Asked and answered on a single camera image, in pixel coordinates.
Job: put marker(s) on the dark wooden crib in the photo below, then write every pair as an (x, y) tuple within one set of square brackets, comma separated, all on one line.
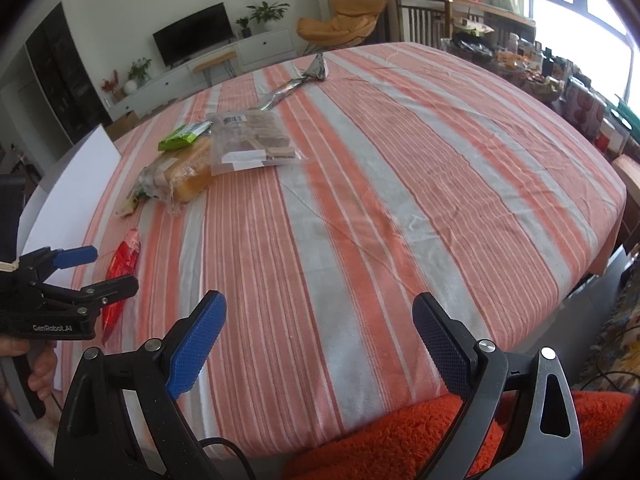
[(425, 22)]

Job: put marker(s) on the grey pyramid snack packet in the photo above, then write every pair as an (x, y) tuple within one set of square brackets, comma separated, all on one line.
[(318, 69)]

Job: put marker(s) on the orange rocking lounge chair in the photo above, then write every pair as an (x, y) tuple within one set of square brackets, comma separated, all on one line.
[(353, 21)]

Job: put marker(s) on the white cardboard box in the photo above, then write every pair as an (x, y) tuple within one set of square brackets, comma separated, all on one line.
[(59, 212)]

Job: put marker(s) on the white tv cabinet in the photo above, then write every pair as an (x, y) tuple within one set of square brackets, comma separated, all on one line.
[(256, 52)]

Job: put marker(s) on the bagged sliced bread loaf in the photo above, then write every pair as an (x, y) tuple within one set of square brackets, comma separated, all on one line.
[(175, 178)]

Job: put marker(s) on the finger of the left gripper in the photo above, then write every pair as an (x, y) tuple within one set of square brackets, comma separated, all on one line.
[(70, 258), (99, 295)]

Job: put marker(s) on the floral patterned sofa cover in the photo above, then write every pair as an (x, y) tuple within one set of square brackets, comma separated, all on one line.
[(613, 361)]

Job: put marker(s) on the striped orange grey tablecloth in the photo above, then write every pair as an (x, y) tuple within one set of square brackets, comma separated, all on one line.
[(421, 173)]

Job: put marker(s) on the small wooden bench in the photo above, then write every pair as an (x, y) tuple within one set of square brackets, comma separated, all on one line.
[(206, 68)]

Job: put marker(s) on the white round vase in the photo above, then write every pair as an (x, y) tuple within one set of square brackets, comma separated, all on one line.
[(130, 87)]

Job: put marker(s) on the person's left hand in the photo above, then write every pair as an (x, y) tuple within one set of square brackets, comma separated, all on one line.
[(27, 371)]

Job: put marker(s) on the black glass display cabinet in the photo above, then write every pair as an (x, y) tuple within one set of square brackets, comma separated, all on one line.
[(63, 78)]

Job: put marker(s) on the green plant glass vase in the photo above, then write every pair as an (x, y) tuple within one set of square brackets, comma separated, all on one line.
[(139, 71)]

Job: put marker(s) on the cluttered side table items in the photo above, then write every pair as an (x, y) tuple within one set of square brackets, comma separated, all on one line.
[(563, 90)]

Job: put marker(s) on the long silver snack packet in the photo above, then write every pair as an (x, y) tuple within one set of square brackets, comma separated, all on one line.
[(273, 98)]

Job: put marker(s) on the brown cardboard box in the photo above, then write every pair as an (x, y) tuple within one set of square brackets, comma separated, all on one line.
[(122, 125)]

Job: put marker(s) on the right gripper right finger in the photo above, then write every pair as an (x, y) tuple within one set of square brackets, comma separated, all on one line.
[(542, 440)]

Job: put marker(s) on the small potted plant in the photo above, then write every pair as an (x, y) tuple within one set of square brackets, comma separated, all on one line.
[(244, 26)]

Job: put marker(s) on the red flowers in vase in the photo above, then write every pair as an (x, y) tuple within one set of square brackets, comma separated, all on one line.
[(113, 87)]

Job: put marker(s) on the black flat television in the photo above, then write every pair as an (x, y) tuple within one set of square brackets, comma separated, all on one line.
[(196, 32)]

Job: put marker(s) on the large potted green plant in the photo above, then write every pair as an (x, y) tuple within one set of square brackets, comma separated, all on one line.
[(268, 15)]

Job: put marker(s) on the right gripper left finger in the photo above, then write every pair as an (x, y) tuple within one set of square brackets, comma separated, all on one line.
[(96, 438)]

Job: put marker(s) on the clear bag brown biscuits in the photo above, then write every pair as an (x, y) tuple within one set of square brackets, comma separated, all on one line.
[(249, 139)]

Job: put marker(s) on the green stick snack packet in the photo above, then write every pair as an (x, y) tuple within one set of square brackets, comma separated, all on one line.
[(131, 202)]

